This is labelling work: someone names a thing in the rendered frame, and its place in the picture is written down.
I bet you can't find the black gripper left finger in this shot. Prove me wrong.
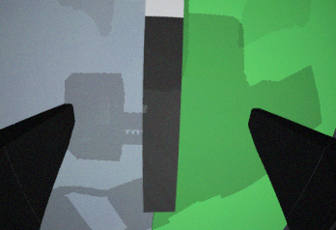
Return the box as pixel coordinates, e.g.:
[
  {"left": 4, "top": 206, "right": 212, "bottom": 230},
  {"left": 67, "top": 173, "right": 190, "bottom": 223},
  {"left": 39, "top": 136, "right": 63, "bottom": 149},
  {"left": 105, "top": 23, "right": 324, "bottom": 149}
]
[{"left": 0, "top": 103, "right": 74, "bottom": 230}]

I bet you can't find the green flat mat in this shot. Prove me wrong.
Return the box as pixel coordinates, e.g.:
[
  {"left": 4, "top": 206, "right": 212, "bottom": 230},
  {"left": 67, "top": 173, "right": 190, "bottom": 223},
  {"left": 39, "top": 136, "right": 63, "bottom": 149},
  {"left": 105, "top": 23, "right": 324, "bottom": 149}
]
[{"left": 152, "top": 0, "right": 336, "bottom": 230}]

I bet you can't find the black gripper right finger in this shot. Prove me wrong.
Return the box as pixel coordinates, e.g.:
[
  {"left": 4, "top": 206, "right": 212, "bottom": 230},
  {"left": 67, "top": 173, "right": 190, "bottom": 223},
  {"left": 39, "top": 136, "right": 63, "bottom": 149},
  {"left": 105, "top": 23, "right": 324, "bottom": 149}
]
[{"left": 247, "top": 108, "right": 336, "bottom": 230}]

